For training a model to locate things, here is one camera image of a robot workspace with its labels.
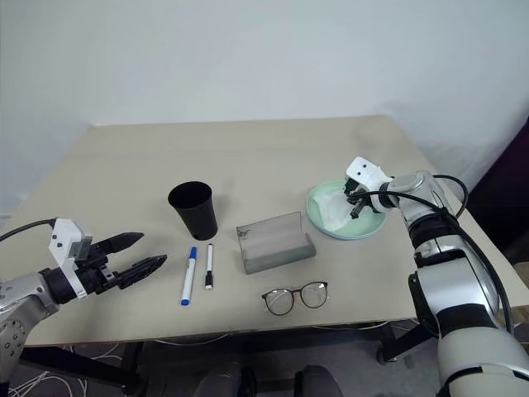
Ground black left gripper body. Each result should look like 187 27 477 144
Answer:
75 242 125 295

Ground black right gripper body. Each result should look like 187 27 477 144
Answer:
343 176 375 208

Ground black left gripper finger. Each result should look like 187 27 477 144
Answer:
117 253 169 289
98 232 145 256

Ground light green plate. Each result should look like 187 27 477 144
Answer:
306 178 388 242

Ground blue capped whiteboard marker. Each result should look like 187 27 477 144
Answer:
179 246 198 307

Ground black capped whiteboard marker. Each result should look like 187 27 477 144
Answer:
203 243 215 290

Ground grey rectangular block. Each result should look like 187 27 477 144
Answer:
236 211 317 275

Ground dark round rimmed glasses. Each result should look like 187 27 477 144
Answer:
261 281 330 318

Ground black plastic cup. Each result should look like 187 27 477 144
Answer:
167 180 219 242

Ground dark purple curtain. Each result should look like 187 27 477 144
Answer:
466 119 529 265

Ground dark rounded shape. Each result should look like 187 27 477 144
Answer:
193 363 258 397
293 364 336 397

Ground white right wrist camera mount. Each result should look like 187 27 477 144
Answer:
345 156 394 215

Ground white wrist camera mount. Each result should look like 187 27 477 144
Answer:
48 218 94 299
345 156 394 215

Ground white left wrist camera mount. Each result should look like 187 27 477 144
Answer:
48 218 94 299

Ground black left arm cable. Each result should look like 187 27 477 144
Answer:
0 218 57 243

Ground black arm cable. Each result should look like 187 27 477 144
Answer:
354 175 516 332
0 218 57 243

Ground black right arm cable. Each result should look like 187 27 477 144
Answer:
354 175 516 332

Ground white cable under table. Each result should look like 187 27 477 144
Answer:
155 330 231 347
309 320 392 332

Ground black table leg frame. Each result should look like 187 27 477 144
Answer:
376 317 436 366
19 342 145 395

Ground white floor cable bundle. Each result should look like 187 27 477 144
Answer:
7 369 88 397

